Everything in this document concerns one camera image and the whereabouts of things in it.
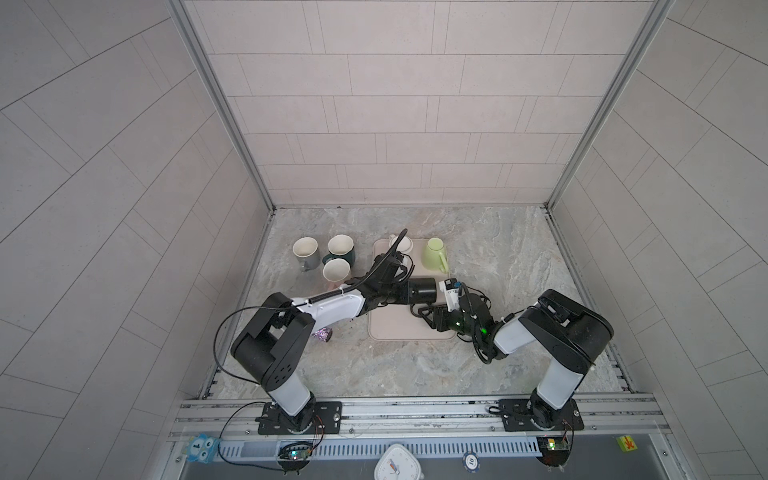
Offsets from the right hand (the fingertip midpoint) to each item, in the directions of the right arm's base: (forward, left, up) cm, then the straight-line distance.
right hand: (422, 314), depth 88 cm
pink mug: (+12, +25, +8) cm, 29 cm away
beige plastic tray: (-4, +6, +4) cm, 8 cm away
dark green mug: (+21, +24, +8) cm, 33 cm away
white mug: (+21, +4, +7) cm, 22 cm away
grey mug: (+20, +35, +9) cm, 41 cm away
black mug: (+3, 0, +7) cm, 7 cm away
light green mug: (+16, -5, +7) cm, 18 cm away
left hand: (+5, -1, +6) cm, 7 cm away
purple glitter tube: (-5, +28, +3) cm, 29 cm away
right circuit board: (-34, -27, -3) cm, 44 cm away
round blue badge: (-35, -7, -1) cm, 36 cm away
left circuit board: (-31, +31, +3) cm, 44 cm away
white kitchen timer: (-35, +9, +2) cm, 36 cm away
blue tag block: (-29, +52, +3) cm, 60 cm away
